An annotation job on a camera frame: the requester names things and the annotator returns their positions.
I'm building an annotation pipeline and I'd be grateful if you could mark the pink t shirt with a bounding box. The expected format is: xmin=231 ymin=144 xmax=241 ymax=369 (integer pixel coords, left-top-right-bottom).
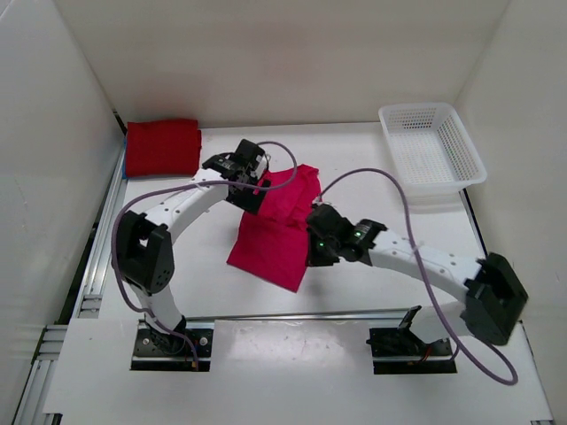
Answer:
xmin=227 ymin=164 xmax=321 ymax=292

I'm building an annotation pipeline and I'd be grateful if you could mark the dark red t shirt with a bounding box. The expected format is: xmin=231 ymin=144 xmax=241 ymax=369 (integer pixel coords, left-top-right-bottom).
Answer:
xmin=126 ymin=119 xmax=202 ymax=178

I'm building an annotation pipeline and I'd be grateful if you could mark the blue t shirt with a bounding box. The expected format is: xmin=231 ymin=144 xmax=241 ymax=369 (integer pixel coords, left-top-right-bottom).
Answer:
xmin=121 ymin=135 xmax=128 ymax=180

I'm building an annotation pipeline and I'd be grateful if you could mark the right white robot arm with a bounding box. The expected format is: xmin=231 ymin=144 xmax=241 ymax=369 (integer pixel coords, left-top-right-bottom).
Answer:
xmin=307 ymin=204 xmax=529 ymax=346

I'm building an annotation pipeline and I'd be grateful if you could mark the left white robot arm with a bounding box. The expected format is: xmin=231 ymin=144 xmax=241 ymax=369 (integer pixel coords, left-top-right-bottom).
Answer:
xmin=111 ymin=140 xmax=271 ymax=354

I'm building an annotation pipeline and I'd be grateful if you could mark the white plastic basket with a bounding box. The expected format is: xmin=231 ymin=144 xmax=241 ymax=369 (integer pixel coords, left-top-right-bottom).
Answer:
xmin=378 ymin=102 xmax=487 ymax=199

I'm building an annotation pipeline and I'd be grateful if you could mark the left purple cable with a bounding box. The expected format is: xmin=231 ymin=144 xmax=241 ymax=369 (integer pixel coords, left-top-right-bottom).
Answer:
xmin=110 ymin=140 xmax=299 ymax=370

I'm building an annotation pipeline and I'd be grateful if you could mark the purple cable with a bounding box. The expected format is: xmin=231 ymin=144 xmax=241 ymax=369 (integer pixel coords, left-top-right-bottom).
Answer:
xmin=316 ymin=167 xmax=519 ymax=385
xmin=110 ymin=140 xmax=299 ymax=370

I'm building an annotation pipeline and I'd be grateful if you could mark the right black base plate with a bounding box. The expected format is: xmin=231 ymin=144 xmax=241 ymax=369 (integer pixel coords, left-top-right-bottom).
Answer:
xmin=366 ymin=305 xmax=459 ymax=375

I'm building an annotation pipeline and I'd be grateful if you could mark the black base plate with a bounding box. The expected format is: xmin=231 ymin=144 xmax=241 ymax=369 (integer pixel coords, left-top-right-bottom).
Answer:
xmin=366 ymin=305 xmax=459 ymax=375
xmin=130 ymin=328 xmax=214 ymax=373

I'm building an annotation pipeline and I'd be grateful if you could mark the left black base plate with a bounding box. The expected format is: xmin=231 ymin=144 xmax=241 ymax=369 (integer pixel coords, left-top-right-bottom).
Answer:
xmin=130 ymin=328 xmax=214 ymax=373

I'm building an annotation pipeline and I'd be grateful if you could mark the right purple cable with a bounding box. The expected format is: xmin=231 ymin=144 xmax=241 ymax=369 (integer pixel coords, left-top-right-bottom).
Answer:
xmin=316 ymin=167 xmax=519 ymax=385

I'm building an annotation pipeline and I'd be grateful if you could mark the aluminium frame rail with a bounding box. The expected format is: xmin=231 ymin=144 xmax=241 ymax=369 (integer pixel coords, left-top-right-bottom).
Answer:
xmin=12 ymin=130 xmax=510 ymax=425

